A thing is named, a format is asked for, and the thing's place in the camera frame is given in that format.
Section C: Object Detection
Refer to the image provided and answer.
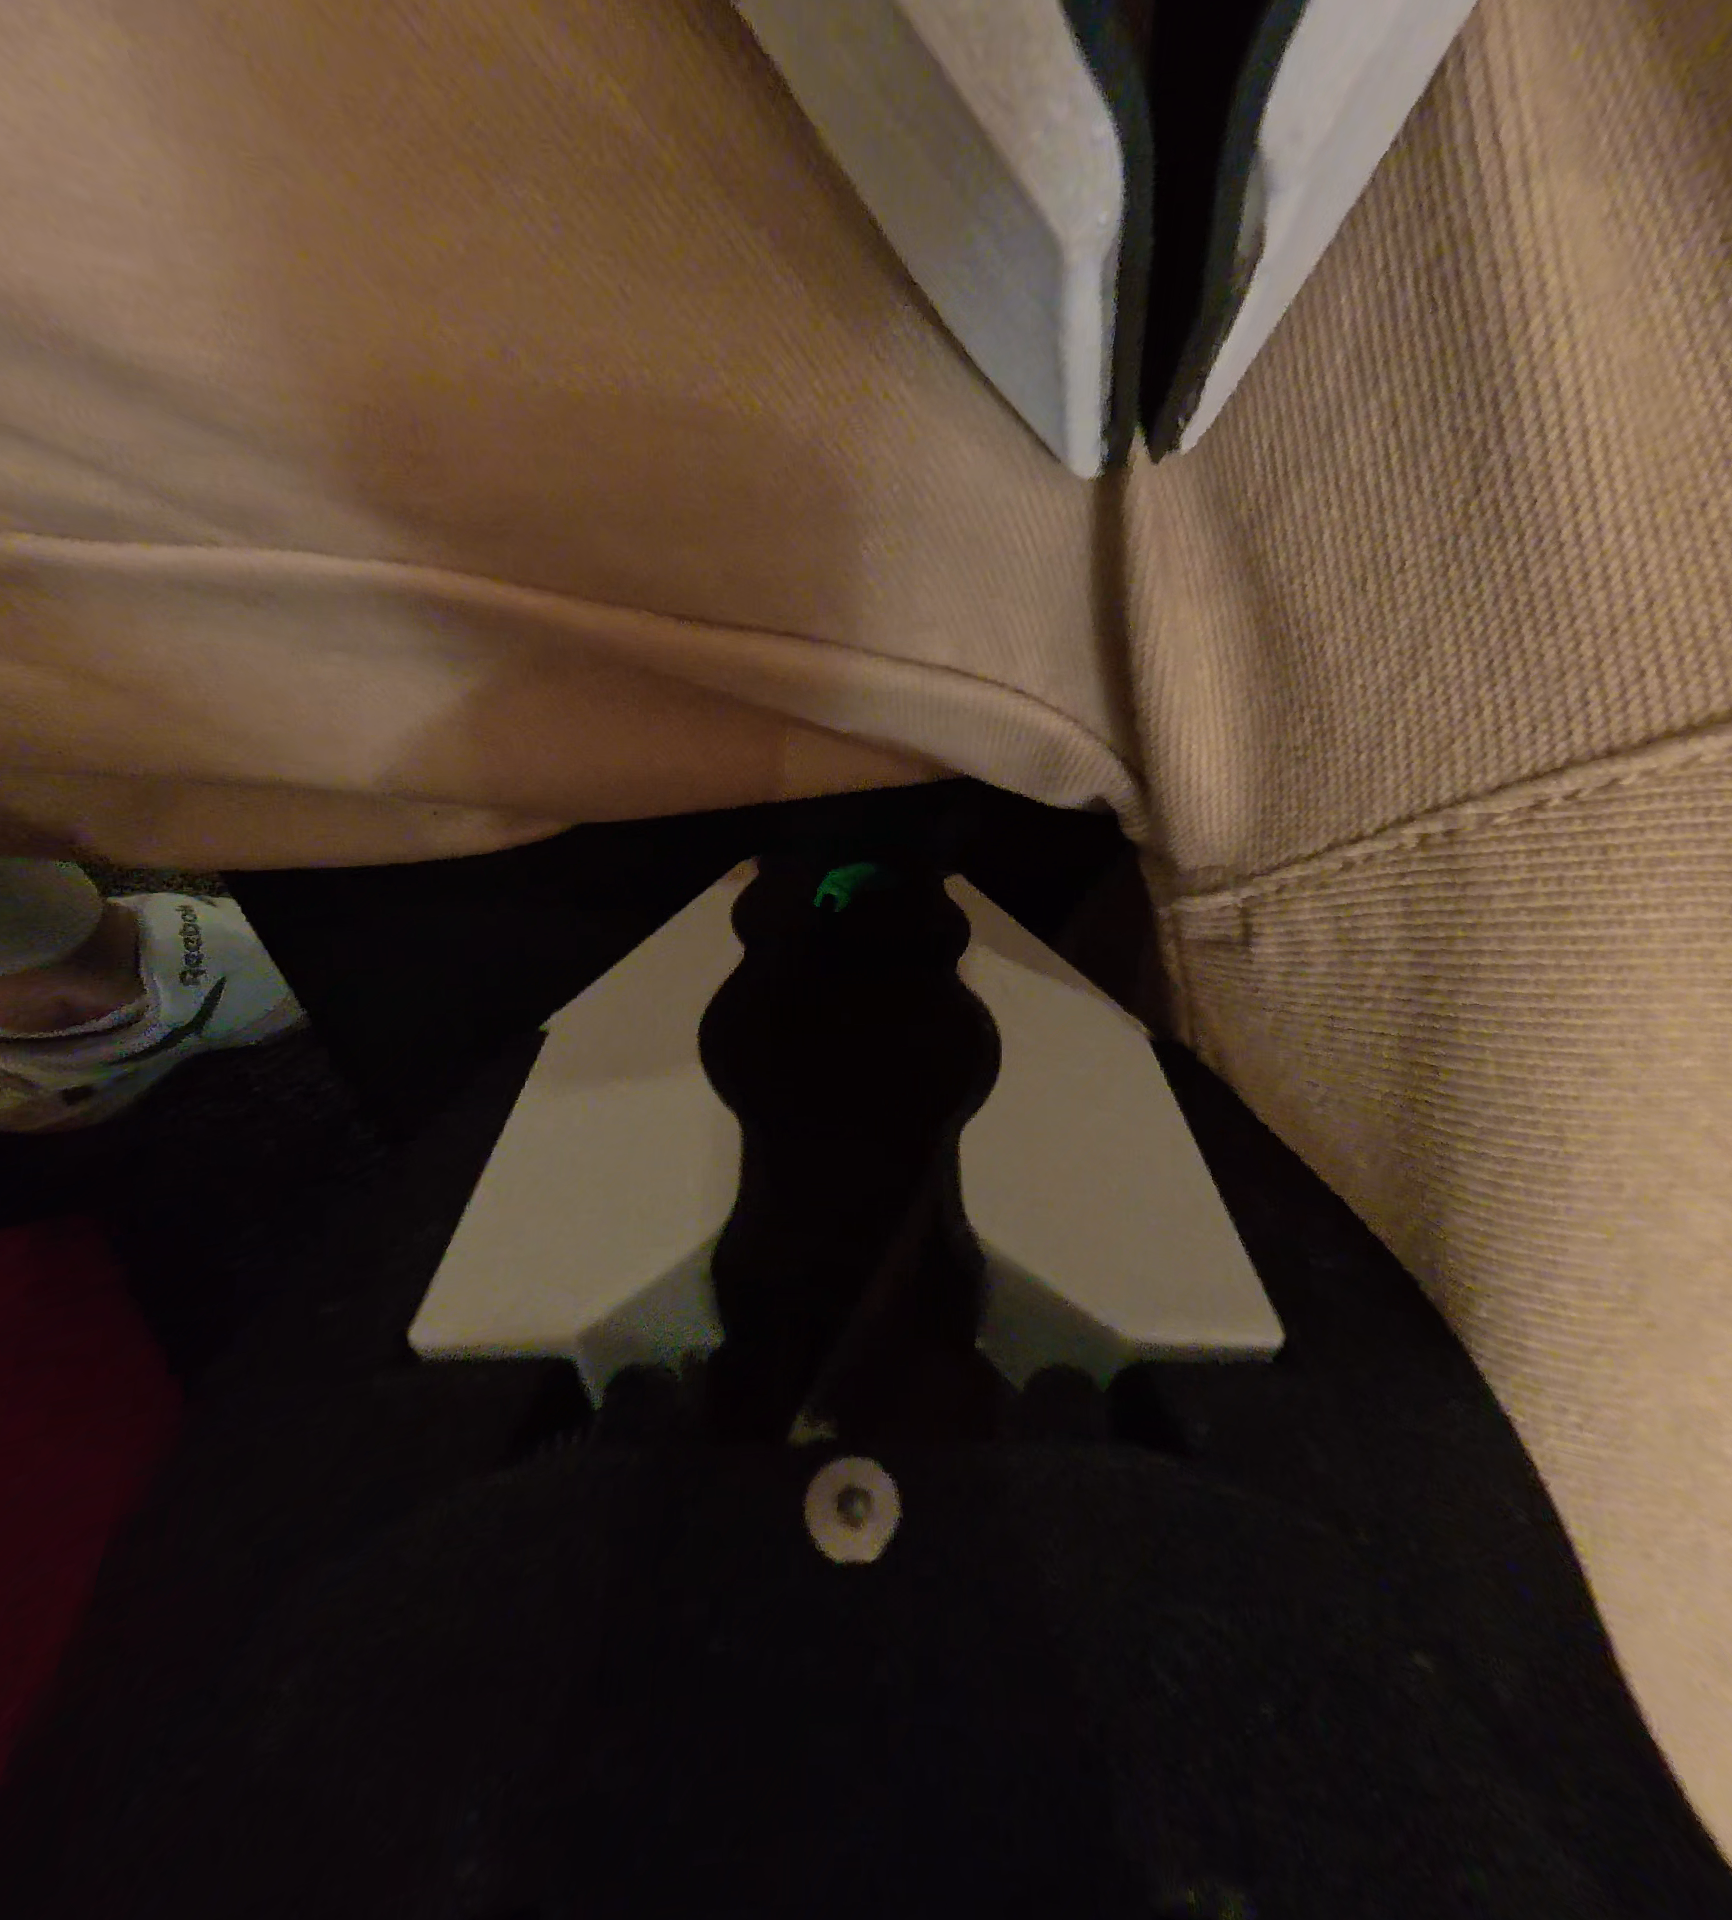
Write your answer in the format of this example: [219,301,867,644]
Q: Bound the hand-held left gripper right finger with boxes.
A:
[942,874,1284,1392]

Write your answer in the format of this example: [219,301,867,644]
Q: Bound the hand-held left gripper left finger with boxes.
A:
[408,862,763,1408]

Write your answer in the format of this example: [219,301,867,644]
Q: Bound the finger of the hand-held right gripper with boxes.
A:
[730,0,1156,479]
[1147,0,1482,457]

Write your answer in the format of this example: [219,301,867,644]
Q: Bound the white sneaker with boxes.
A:
[0,891,309,1129]

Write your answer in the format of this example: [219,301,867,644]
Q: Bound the person's beige trousers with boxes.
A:
[0,0,1732,1920]

